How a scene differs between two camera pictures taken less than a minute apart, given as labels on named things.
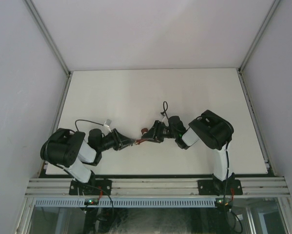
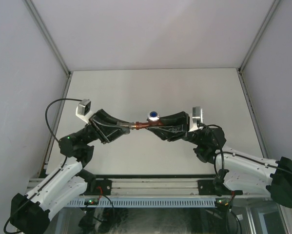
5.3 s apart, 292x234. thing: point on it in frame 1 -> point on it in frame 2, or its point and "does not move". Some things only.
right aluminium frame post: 247,56 does not move
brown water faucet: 143,130 -> 153,119
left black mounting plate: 100,186 does not move
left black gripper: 118,139 -> 111,134
